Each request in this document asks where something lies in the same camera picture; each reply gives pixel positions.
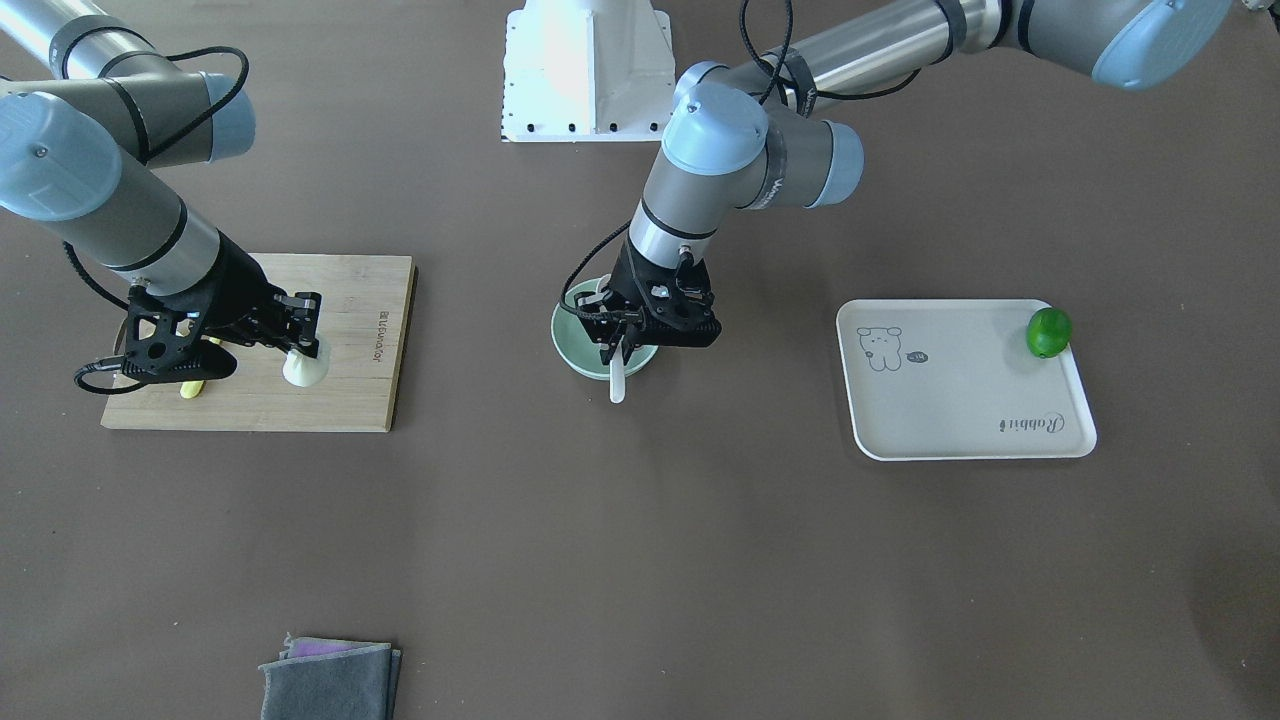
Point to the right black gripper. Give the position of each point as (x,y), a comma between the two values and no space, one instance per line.
(238,287)

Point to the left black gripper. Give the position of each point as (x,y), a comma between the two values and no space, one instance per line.
(629,270)

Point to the white ceramic spoon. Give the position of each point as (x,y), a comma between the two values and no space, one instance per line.
(617,372)

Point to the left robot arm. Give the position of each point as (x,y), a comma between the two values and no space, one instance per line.
(747,137)

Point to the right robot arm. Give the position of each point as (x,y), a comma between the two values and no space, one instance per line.
(80,154)

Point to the pale green bowl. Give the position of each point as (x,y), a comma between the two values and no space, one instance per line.
(576,347)

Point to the yellow plastic knife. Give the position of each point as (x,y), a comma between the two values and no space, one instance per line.
(192,389)

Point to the white rectangular tray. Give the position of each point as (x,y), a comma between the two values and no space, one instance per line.
(954,379)

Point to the grey folded cloth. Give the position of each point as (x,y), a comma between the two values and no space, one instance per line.
(318,678)

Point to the green lime toy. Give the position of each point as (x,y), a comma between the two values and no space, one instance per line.
(1048,332)

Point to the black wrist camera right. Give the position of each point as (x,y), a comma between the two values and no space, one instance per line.
(164,339)

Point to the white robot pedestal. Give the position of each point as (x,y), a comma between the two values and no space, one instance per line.
(587,71)

